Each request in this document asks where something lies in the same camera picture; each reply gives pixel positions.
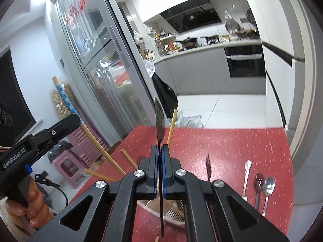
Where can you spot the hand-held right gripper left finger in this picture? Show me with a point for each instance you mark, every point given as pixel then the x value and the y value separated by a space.
pixel 154 176

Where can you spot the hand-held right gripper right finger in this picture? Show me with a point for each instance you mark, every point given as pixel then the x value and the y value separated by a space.
pixel 166 176

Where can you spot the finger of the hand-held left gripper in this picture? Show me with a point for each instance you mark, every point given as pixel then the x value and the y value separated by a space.
pixel 58 131

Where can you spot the beige utensil holder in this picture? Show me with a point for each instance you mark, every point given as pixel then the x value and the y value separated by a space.
pixel 174 214

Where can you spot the dark translucent plastic spoon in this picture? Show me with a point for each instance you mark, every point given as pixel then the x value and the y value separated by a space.
pixel 258 181

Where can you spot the person's left hand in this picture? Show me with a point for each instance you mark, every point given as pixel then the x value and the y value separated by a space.
pixel 40 206

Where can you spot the clear bag of nuts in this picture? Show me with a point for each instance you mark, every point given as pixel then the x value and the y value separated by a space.
pixel 60 103

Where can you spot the wooden chopstick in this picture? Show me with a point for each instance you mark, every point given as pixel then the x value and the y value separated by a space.
pixel 98 174
pixel 128 158
pixel 171 128

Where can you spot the stack of pink stools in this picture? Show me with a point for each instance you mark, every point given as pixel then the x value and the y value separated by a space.
pixel 88 143

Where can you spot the single pink plastic stool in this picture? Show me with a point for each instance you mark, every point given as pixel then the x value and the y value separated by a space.
pixel 68 171

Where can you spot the long wooden stick blue wrap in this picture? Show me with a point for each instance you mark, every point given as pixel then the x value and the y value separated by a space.
pixel 101 148

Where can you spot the black framed panel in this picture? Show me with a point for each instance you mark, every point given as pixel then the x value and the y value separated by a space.
pixel 12 100

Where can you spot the clear plastic bag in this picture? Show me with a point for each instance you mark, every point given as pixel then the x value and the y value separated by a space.
pixel 191 121

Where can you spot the glass sliding door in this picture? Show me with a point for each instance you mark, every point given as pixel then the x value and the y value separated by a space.
pixel 101 68

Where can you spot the black trash bag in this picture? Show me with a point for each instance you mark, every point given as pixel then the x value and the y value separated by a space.
pixel 165 95

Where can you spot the silver metal fork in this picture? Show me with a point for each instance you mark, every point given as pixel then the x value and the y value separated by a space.
pixel 247 174

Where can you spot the silver metal spoon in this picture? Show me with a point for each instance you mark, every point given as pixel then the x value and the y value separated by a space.
pixel 268 185

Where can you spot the white plastic bag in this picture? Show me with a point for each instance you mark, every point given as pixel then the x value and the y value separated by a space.
pixel 149 68

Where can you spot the grey lower cabinets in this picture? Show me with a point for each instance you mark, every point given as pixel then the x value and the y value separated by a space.
pixel 199 68

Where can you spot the spice rack with bottles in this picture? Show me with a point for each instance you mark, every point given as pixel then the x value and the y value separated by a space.
pixel 165 42

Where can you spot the black wok with lid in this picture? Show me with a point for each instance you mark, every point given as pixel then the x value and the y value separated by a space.
pixel 188 42

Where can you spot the black built-in oven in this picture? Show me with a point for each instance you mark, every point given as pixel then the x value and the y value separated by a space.
pixel 246 65

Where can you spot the dark pan with food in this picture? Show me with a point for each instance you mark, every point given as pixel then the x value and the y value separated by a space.
pixel 243 32

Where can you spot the round patterned trivet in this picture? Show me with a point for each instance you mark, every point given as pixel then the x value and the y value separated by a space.
pixel 232 26

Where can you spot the black range hood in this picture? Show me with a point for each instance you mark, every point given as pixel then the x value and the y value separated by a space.
pixel 194 15

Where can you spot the white upper cabinets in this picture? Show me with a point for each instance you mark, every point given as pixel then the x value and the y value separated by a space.
pixel 176 2

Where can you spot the white refrigerator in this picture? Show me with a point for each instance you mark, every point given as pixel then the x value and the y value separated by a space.
pixel 280 30

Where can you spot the wall switch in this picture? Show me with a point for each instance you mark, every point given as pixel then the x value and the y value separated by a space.
pixel 62 63

